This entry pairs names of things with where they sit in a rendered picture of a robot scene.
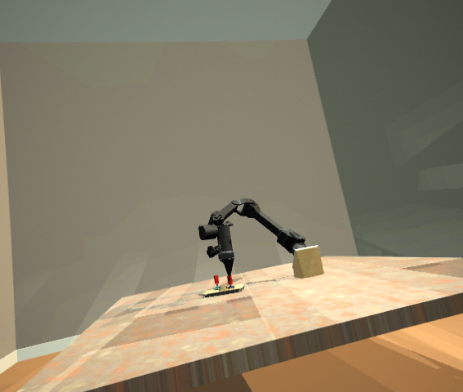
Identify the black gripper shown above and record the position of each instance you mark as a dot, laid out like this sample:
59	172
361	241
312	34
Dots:
227	254

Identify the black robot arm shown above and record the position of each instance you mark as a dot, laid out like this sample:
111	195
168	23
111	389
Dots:
216	227

